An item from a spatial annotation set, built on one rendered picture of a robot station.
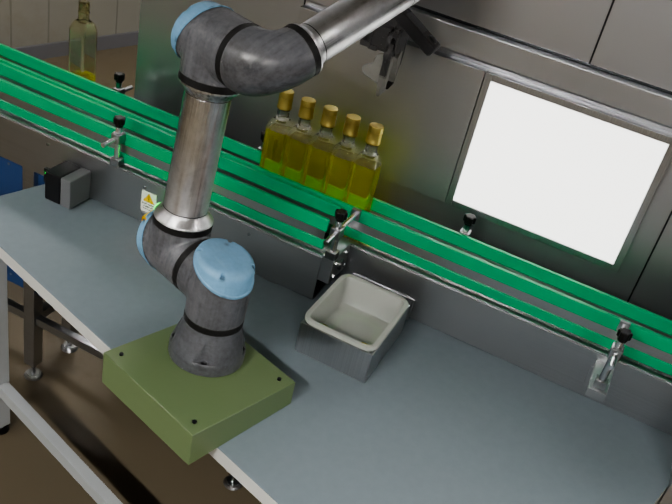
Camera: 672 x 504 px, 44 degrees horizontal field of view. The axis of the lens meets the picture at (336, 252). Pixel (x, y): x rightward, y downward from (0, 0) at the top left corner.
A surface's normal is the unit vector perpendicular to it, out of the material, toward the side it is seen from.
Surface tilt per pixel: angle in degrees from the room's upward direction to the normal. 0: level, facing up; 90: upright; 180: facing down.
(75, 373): 0
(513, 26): 90
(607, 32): 90
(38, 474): 0
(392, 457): 0
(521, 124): 90
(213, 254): 8
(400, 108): 90
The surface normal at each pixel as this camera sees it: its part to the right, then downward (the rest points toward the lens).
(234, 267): 0.33, -0.76
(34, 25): 0.73, 0.49
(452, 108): -0.43, 0.43
